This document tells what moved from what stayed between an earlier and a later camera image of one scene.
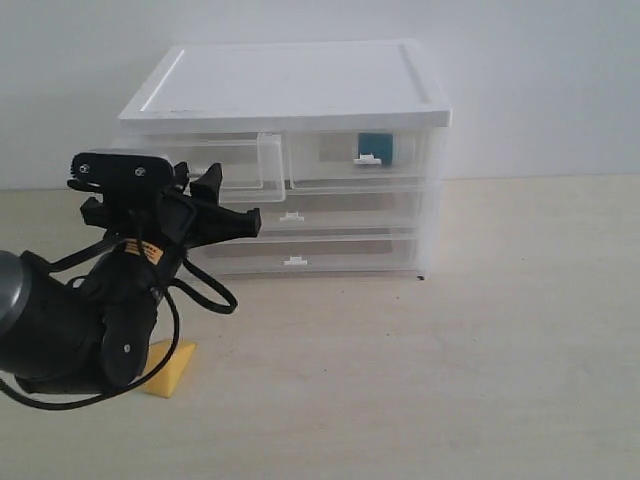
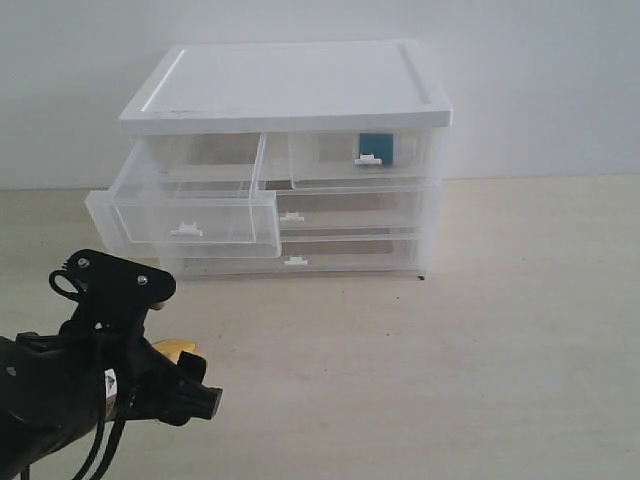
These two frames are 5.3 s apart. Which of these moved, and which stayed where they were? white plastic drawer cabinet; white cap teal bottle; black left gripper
Moved: black left gripper
Stayed: white plastic drawer cabinet; white cap teal bottle
